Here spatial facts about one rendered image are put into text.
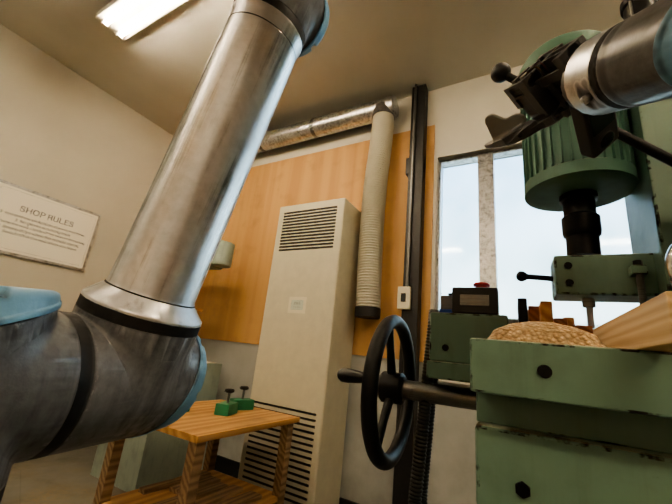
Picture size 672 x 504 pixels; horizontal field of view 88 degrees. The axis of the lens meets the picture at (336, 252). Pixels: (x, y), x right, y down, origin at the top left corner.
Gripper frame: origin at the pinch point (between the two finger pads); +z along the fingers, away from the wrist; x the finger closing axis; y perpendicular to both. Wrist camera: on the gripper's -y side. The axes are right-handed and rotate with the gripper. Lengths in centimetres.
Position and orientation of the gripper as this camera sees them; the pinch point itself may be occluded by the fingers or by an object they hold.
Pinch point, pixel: (519, 119)
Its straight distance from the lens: 74.1
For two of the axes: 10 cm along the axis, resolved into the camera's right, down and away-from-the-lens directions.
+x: -7.2, 6.8, 1.3
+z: -0.1, -2.0, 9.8
